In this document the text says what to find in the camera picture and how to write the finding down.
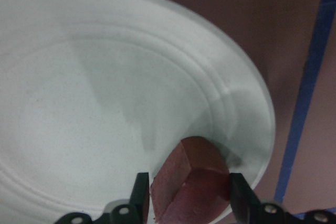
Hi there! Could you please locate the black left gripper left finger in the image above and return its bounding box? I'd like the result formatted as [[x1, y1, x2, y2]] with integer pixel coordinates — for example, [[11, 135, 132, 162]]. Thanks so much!
[[129, 173, 150, 223]]

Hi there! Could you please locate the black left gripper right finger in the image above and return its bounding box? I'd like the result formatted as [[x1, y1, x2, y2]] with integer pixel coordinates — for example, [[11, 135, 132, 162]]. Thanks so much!
[[229, 173, 261, 224]]

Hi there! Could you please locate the reddish-brown bun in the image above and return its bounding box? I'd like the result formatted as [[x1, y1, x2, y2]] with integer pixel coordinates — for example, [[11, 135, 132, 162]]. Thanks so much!
[[150, 136, 230, 223]]

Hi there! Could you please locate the pale green round plate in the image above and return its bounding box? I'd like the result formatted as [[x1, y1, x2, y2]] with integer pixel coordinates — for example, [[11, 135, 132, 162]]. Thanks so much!
[[1, 0, 275, 223]]

